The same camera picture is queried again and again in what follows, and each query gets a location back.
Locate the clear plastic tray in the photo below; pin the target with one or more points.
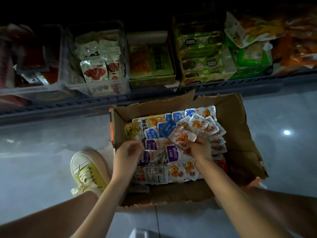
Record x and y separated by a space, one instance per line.
34 91
101 89
12 101

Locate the pile of snack packets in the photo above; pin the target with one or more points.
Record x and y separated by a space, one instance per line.
163 146

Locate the white plastic stool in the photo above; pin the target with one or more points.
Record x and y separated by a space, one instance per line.
143 233

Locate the person's right leg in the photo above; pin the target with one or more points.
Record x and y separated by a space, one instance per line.
292 210

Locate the green snack packets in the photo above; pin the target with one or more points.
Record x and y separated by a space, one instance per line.
252 57

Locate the grey metal store shelf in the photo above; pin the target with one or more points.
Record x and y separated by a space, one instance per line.
49 109

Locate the person's left leg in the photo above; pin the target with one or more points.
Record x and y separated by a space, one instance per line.
39 220

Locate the brown cardboard box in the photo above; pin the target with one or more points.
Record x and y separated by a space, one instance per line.
242 141

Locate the person's left shoe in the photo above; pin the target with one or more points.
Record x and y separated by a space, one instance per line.
86 171

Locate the green orange display carton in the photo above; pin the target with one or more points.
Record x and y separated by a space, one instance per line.
151 59

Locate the pile of orange yellow packets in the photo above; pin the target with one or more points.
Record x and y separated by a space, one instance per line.
292 42

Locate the person's left hand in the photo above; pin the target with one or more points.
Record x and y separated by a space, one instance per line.
126 161

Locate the person's right hand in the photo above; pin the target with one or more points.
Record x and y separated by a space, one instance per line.
200 148

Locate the person's left forearm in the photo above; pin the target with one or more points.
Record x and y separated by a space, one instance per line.
101 210

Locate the person's right forearm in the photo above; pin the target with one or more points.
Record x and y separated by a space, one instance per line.
237 205

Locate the person's leg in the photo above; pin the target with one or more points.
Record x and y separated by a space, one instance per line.
292 210
39 220

